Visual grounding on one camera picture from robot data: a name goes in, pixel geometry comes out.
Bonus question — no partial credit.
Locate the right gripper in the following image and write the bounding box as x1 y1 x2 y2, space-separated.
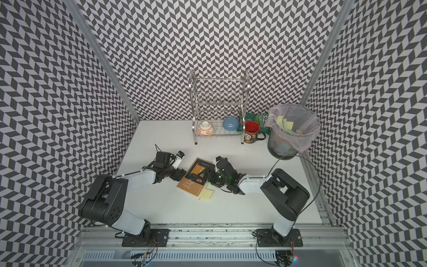
197 168 230 188

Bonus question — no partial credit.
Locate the yellow sticky note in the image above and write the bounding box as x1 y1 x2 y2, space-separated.
200 189 213 200

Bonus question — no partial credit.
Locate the brown book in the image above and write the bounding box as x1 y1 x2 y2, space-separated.
177 158 215 199

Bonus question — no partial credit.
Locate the green sticky note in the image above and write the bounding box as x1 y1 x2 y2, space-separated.
206 182 215 190

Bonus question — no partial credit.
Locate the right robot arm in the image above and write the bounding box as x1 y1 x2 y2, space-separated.
207 156 310 247

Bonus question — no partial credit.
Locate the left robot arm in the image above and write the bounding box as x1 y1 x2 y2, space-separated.
79 151 185 245

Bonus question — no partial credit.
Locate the discarded sticky notes pile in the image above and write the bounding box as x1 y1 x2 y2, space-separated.
276 116 303 135

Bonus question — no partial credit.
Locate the red interior mug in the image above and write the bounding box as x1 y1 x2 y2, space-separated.
244 121 266 144

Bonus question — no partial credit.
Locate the white orange patterned bowl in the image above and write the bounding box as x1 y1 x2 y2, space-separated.
198 121 215 136

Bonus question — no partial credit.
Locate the blue bowl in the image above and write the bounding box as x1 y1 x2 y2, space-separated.
222 116 240 131

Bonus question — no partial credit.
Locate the green snack bag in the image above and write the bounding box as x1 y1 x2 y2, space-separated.
237 112 270 135

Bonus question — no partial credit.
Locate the metal dish rack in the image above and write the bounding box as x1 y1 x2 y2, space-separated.
188 70 251 145

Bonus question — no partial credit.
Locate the mesh trash bin with liner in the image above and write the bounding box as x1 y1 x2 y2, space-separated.
265 103 321 160

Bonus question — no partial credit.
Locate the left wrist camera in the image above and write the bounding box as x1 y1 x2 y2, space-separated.
171 151 185 169

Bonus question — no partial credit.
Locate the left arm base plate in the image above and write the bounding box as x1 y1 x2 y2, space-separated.
122 229 170 248

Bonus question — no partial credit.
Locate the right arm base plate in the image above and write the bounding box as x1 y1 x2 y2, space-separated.
252 228 303 248

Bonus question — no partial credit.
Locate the aluminium front rail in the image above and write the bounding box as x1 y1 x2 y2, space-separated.
73 224 352 250

